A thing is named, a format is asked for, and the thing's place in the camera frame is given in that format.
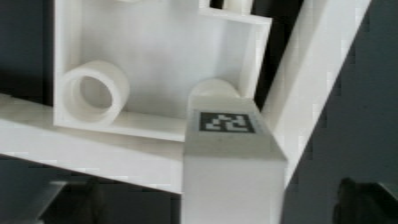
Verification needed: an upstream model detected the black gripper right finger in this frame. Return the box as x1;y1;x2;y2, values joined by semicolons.
335;178;398;224

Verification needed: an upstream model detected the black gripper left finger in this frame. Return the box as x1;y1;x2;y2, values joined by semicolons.
40;180;106;224

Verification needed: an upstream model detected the white chair leg with tag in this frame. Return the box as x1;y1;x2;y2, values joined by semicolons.
181;79;287;224

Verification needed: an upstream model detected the white chair seat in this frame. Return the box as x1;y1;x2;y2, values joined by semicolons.
53;0;271;141

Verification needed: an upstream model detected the white obstacle fence wall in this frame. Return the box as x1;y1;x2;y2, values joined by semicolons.
0;0;371;193

